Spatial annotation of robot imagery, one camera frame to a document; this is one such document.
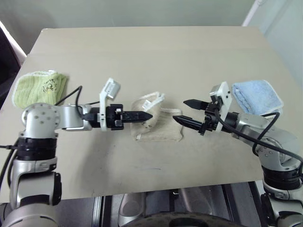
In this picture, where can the grey rounded housing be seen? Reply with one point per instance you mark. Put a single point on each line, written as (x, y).
(132, 205)

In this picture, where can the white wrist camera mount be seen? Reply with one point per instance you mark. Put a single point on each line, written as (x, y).
(111, 87)
(225, 99)

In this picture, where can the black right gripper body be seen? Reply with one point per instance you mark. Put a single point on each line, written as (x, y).
(210, 118)

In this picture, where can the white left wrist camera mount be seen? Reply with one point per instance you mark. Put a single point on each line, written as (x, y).
(111, 87)

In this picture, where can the dark panel with pale edge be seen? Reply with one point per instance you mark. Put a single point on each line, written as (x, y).
(7, 66)

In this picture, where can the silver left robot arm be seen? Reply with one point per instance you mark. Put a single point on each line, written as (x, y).
(40, 118)

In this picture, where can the blue folded towel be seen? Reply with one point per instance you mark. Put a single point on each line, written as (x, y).
(255, 94)

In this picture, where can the beige towel with white trim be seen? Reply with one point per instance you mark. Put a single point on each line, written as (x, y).
(163, 127)

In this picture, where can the black metal rail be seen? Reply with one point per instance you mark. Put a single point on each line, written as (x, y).
(101, 212)

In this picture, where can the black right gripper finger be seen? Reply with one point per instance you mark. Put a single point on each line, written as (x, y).
(196, 104)
(189, 121)

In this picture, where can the green folded towel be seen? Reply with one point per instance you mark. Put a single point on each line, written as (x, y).
(30, 89)

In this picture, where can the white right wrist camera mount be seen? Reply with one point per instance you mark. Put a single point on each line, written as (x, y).
(225, 99)

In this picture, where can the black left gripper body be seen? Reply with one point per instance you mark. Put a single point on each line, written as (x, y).
(111, 117)

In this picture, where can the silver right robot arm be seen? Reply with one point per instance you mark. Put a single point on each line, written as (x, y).
(253, 123)

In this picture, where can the white pipe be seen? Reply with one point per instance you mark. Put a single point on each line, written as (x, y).
(252, 11)

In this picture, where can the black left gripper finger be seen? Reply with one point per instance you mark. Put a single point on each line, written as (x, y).
(136, 119)
(137, 114)

